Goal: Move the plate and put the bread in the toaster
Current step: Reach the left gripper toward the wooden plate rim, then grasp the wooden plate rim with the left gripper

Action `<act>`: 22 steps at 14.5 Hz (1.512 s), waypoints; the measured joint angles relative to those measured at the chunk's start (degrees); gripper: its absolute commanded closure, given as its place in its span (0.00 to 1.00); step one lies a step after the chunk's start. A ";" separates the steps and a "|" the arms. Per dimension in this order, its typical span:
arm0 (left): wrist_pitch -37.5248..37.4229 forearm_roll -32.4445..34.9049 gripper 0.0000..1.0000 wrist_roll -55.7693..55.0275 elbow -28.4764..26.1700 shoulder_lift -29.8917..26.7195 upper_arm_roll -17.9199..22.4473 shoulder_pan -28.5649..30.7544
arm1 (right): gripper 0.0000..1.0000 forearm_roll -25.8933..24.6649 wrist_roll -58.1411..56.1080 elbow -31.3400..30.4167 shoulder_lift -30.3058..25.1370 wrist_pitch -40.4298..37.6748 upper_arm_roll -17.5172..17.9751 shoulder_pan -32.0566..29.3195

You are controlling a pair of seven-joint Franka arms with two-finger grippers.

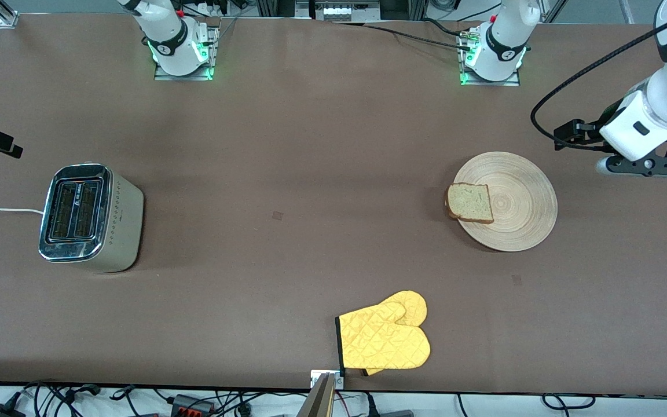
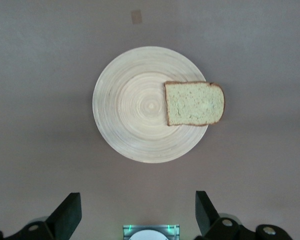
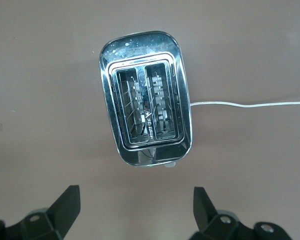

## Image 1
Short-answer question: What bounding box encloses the round wooden plate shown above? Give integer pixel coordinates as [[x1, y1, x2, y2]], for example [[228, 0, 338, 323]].
[[452, 152, 558, 253]]

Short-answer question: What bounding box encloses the brown bread slice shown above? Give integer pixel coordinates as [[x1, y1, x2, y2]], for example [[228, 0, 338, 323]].
[[445, 182, 494, 225]]

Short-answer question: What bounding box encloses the silver beige two-slot toaster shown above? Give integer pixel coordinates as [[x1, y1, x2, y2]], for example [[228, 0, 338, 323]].
[[38, 163, 145, 274]]

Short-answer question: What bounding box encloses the white power strip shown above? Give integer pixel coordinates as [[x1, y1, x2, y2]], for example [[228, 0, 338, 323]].
[[310, 0, 382, 21]]

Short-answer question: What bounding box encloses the yellow quilted oven mitt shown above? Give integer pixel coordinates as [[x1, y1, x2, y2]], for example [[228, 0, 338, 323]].
[[335, 290, 431, 376]]

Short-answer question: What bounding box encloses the black orange connector block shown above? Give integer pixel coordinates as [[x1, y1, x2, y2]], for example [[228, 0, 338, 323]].
[[170, 394, 217, 415]]

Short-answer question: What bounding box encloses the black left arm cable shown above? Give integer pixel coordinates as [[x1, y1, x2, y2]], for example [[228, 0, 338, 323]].
[[530, 3, 667, 152]]

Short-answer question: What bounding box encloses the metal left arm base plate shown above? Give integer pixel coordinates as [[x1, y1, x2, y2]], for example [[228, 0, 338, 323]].
[[458, 29, 521, 87]]

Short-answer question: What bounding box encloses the aluminium corner post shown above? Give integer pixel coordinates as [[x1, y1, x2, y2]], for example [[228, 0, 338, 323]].
[[0, 0, 20, 28]]

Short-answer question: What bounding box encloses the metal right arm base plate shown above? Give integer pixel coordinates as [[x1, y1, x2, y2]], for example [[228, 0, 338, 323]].
[[154, 26, 217, 81]]

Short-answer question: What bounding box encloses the long black table cable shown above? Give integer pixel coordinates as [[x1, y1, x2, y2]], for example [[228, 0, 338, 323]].
[[333, 21, 473, 52]]

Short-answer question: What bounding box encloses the black looped floor cable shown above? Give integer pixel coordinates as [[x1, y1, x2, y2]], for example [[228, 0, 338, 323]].
[[542, 393, 596, 412]]

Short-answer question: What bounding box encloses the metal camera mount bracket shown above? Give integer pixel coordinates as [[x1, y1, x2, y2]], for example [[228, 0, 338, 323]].
[[310, 370, 345, 390]]

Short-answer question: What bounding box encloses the tan camera mount bar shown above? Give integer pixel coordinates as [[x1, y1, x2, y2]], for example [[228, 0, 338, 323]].
[[296, 374, 337, 417]]

